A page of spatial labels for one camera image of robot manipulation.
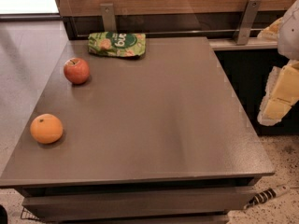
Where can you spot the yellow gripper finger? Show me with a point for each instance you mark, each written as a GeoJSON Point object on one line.
{"type": "Point", "coordinates": [271, 31]}
{"type": "Point", "coordinates": [281, 93]}

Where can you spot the green rice chip bag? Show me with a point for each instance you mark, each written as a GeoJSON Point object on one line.
{"type": "Point", "coordinates": [112, 44]}

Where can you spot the right metal wall bracket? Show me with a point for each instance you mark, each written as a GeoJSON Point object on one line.
{"type": "Point", "coordinates": [242, 33]}

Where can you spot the left metal wall bracket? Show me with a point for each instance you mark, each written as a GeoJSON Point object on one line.
{"type": "Point", "coordinates": [108, 17]}

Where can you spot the red apple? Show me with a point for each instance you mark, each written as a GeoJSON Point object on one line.
{"type": "Point", "coordinates": [76, 70]}

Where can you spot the metal wall bracket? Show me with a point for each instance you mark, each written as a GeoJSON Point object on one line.
{"type": "Point", "coordinates": [242, 33]}
{"type": "Point", "coordinates": [108, 17]}

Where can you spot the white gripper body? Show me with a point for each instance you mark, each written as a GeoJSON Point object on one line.
{"type": "Point", "coordinates": [290, 36]}

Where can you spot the grey cabinet drawer front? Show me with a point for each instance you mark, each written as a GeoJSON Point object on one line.
{"type": "Point", "coordinates": [138, 203]}

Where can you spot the orange fruit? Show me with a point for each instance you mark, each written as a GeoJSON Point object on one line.
{"type": "Point", "coordinates": [46, 129]}

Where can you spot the wire rack corner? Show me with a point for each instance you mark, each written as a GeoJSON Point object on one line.
{"type": "Point", "coordinates": [27, 215]}

